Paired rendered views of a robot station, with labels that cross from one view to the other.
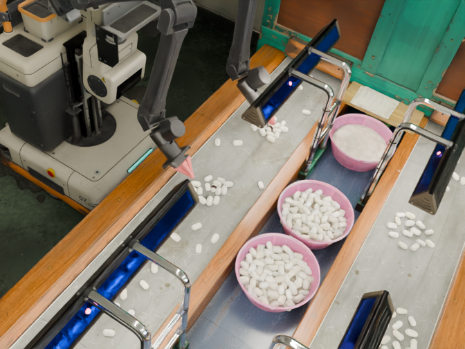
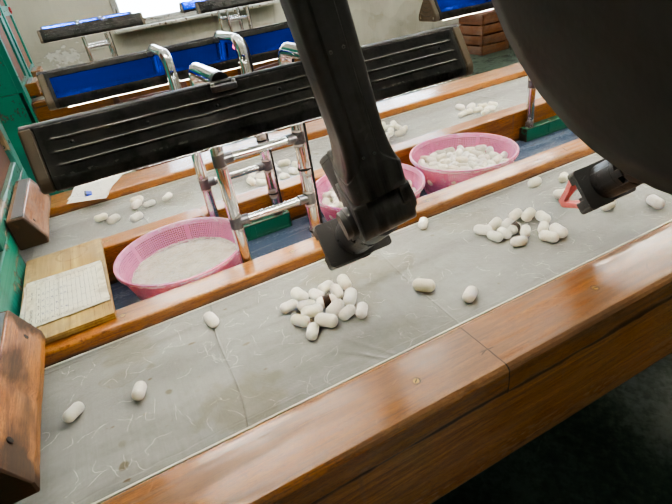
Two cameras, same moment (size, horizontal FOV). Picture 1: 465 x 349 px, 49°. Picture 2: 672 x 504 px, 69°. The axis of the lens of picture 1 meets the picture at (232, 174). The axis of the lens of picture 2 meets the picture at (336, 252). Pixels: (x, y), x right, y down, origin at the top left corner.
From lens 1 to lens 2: 2.16 m
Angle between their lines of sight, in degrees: 91
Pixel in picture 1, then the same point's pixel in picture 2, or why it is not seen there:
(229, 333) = not seen: hidden behind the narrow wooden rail
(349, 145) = (209, 260)
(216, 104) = (427, 371)
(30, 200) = not seen: outside the picture
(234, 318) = not seen: hidden behind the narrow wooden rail
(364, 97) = (66, 304)
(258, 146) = (379, 281)
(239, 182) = (458, 236)
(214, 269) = (547, 155)
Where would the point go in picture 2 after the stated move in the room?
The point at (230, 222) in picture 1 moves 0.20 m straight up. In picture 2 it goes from (501, 198) to (505, 104)
